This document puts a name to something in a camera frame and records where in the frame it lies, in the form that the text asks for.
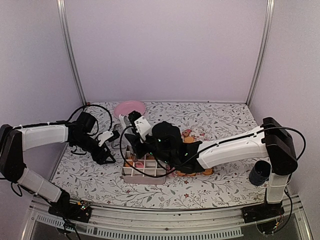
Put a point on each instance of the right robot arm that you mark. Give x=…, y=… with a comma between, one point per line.
x=269, y=140

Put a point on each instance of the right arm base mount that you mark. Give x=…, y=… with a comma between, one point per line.
x=270, y=217

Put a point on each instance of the pink divided cookie tin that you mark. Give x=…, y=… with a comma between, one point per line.
x=153, y=172

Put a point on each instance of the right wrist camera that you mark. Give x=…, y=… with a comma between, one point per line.
x=140, y=124

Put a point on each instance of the silver tin lid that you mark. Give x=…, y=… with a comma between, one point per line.
x=116, y=135

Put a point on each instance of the front aluminium rail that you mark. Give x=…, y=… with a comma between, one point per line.
x=110, y=222

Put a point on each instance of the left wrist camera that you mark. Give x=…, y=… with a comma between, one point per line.
x=106, y=136

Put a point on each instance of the metal tongs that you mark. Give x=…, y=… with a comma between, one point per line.
x=124, y=121

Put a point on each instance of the pink plate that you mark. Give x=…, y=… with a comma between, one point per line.
x=126, y=107

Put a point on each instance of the left aluminium frame post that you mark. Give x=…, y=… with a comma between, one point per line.
x=62, y=13

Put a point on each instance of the aluminium frame post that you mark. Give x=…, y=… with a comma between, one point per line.
x=270, y=5
x=62, y=13

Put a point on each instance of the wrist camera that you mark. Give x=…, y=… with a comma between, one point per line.
x=140, y=124
x=106, y=136

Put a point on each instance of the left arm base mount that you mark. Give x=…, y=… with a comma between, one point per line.
x=70, y=211

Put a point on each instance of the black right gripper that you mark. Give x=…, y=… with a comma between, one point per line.
x=133, y=140

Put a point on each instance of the dark blue mug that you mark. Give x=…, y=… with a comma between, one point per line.
x=260, y=172

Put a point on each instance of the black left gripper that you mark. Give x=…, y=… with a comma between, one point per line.
x=100, y=160

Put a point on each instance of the right aluminium frame post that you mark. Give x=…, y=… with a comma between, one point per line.
x=270, y=5

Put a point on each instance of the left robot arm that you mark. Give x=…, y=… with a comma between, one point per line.
x=17, y=141

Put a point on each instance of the floral cookie tray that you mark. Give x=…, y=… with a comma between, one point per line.
x=188, y=132

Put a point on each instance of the round cracker cookie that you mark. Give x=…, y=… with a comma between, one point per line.
x=208, y=172
x=189, y=139

